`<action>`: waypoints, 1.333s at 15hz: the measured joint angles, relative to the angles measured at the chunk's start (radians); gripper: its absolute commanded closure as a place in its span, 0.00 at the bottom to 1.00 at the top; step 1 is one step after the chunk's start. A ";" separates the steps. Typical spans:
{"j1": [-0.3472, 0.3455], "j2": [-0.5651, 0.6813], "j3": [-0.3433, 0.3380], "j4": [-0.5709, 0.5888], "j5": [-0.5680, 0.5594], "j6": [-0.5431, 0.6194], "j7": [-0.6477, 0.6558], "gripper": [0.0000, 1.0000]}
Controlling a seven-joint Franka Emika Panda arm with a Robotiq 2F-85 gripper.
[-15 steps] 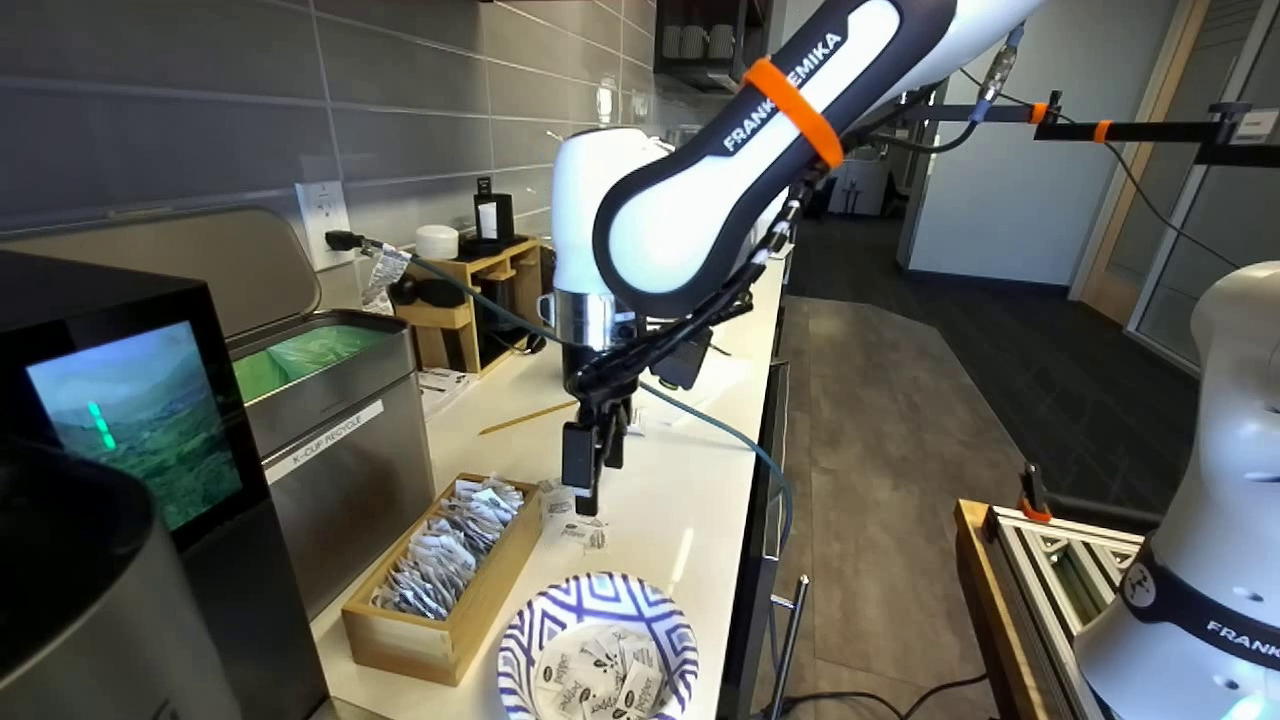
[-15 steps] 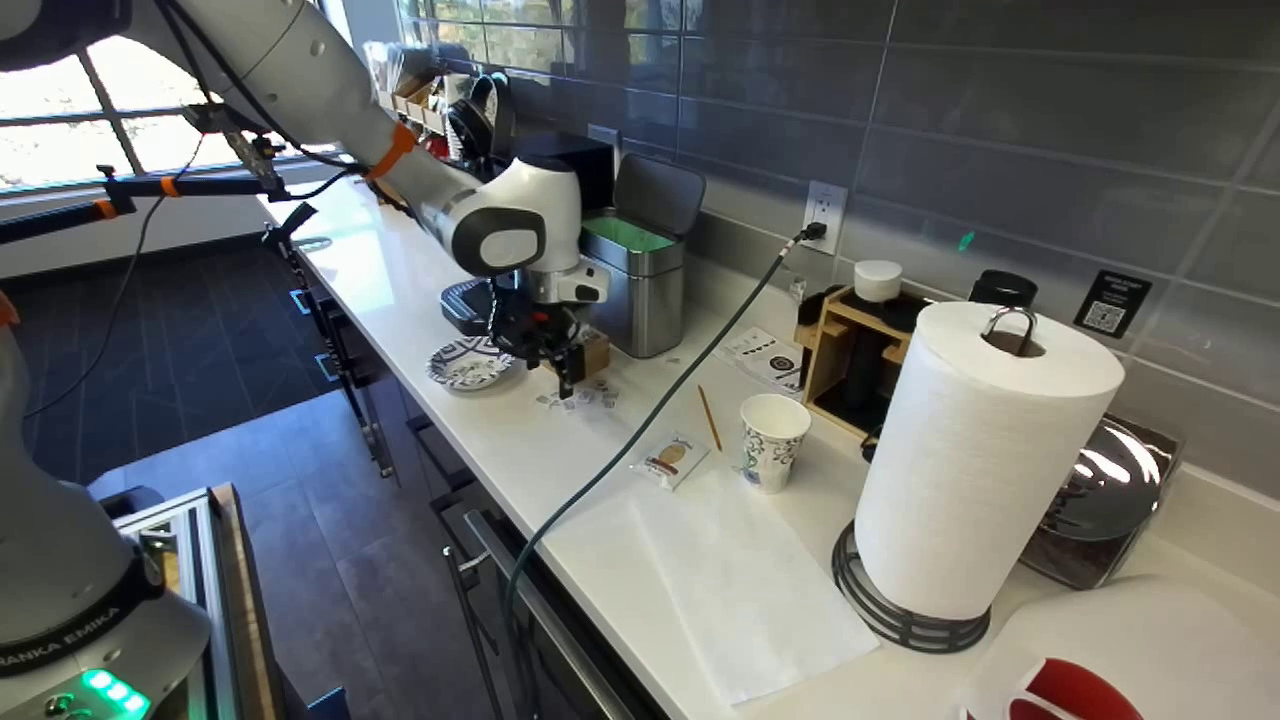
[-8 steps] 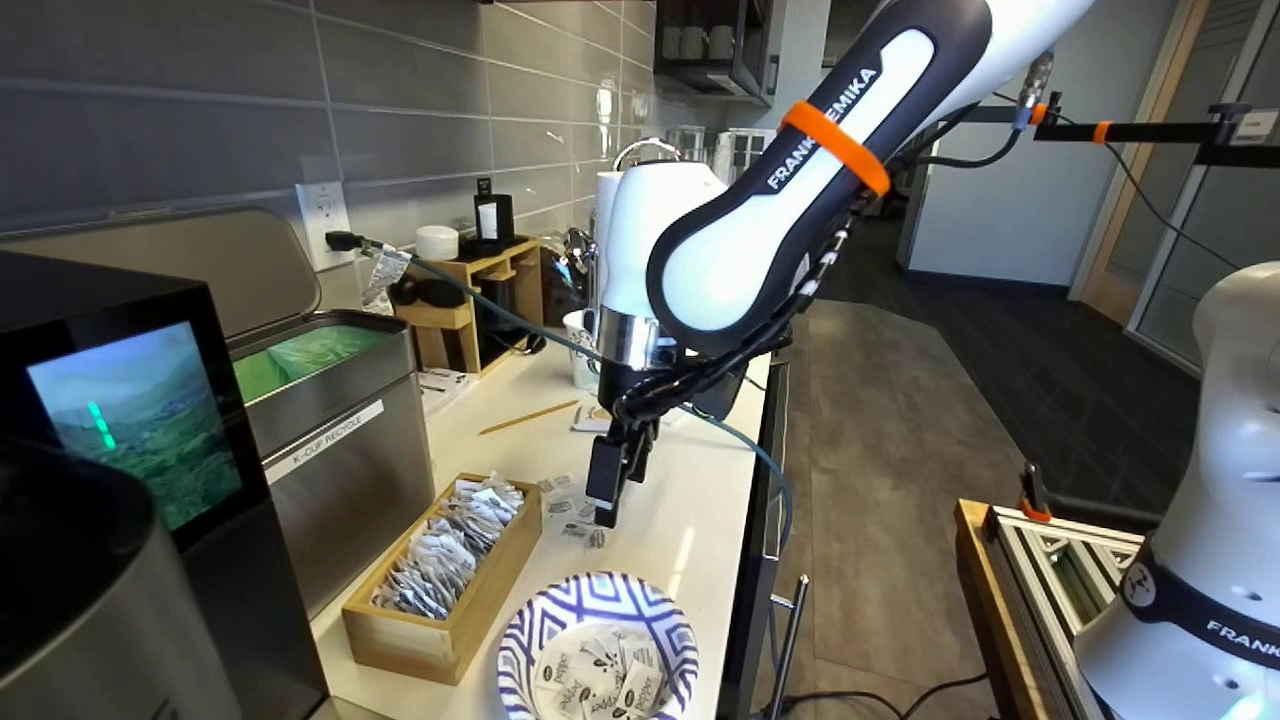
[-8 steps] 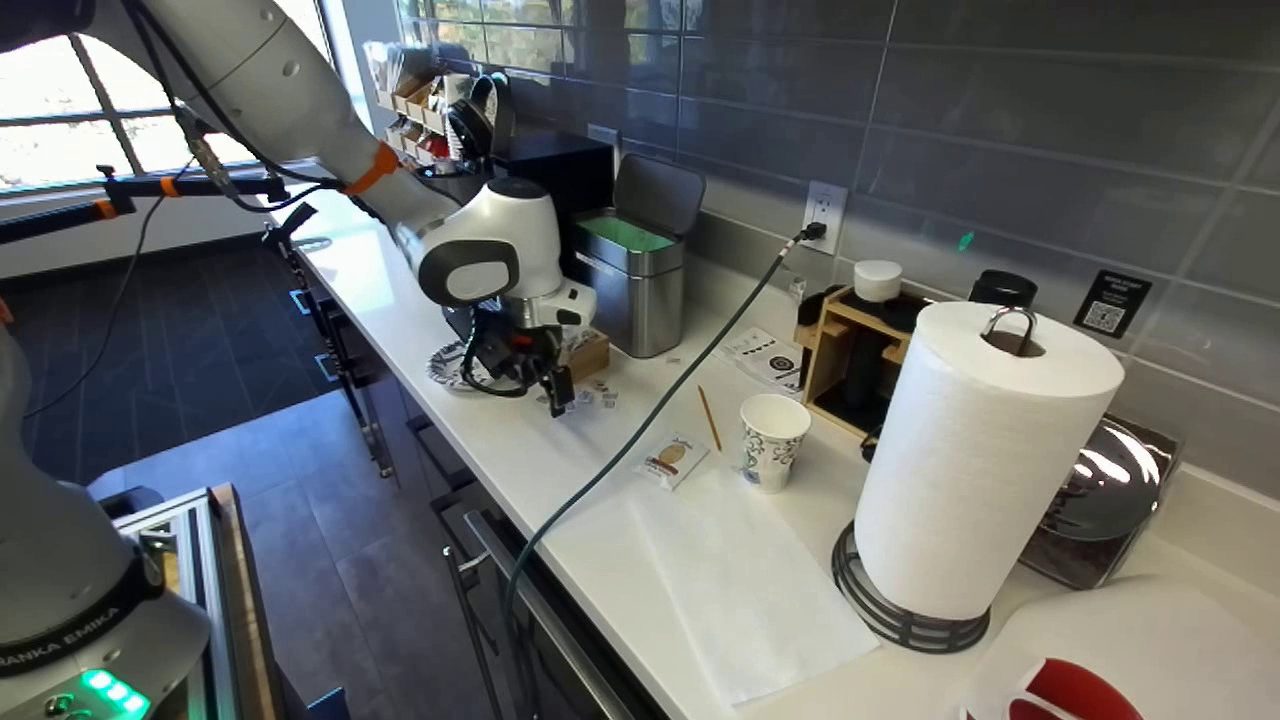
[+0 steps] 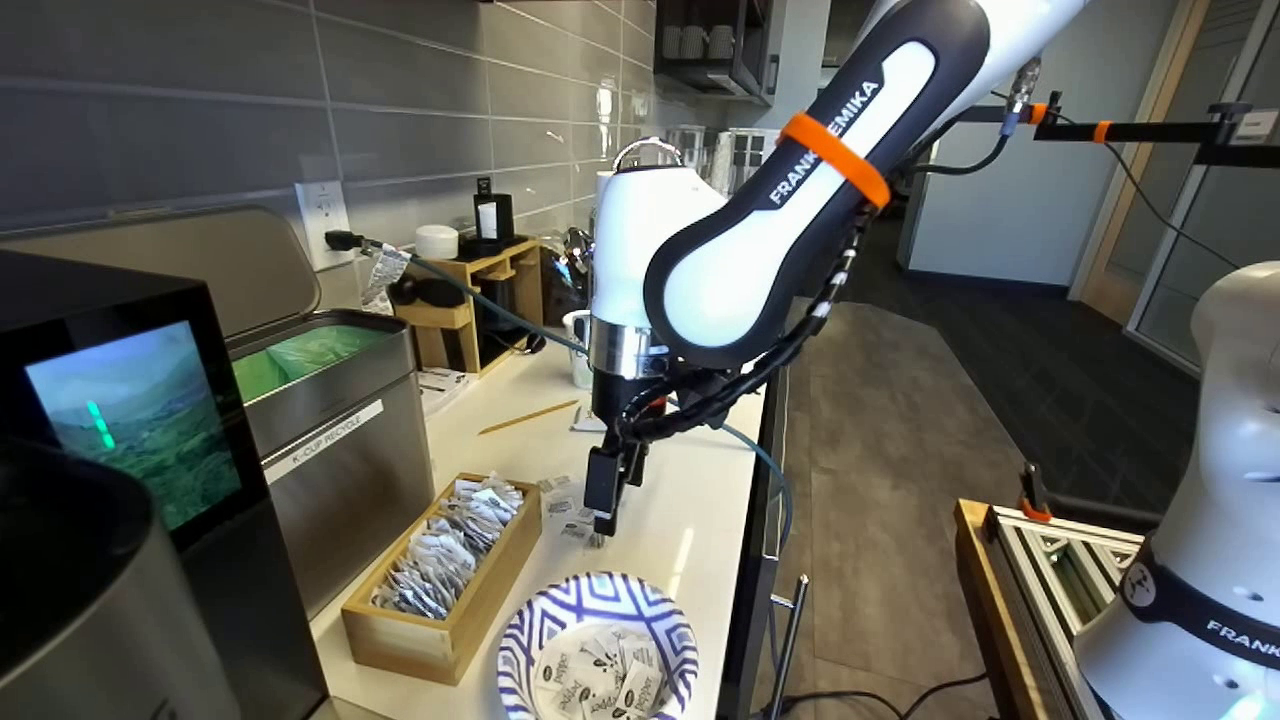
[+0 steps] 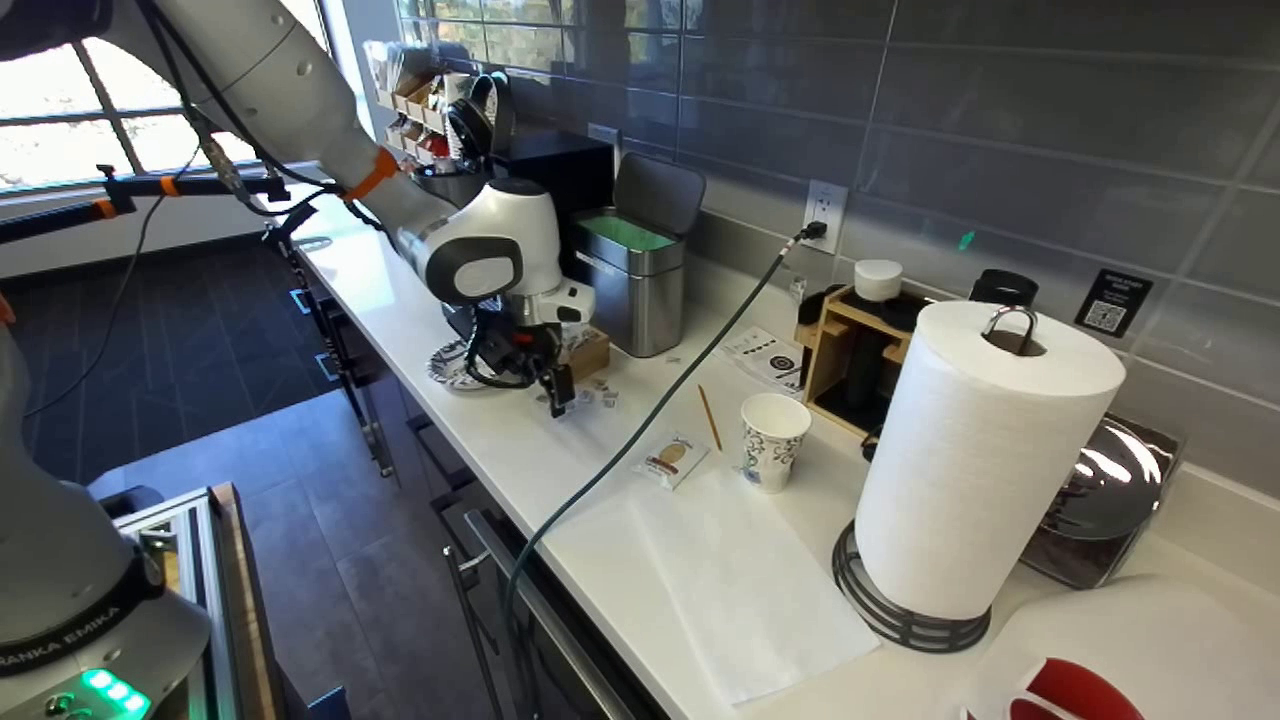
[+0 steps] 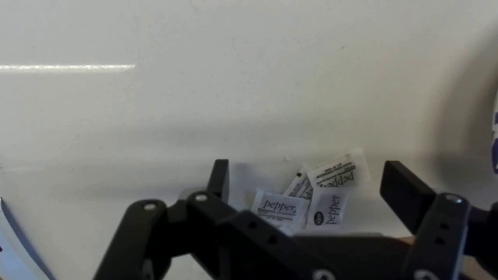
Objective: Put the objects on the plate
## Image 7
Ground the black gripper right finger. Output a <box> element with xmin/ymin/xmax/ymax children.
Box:
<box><xmin>380</xmin><ymin>159</ymin><xmax>498</xmax><ymax>280</ymax></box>

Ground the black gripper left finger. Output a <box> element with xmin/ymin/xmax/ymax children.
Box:
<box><xmin>92</xmin><ymin>157</ymin><xmax>339</xmax><ymax>280</ymax></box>

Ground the white pepper packet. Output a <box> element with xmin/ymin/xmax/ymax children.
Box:
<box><xmin>283</xmin><ymin>165</ymin><xmax>316</xmax><ymax>202</ymax></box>
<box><xmin>307</xmin><ymin>148</ymin><xmax>372</xmax><ymax>193</ymax></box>
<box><xmin>251</xmin><ymin>187</ymin><xmax>311</xmax><ymax>235</ymax></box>
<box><xmin>304</xmin><ymin>185</ymin><xmax>352</xmax><ymax>232</ymax></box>

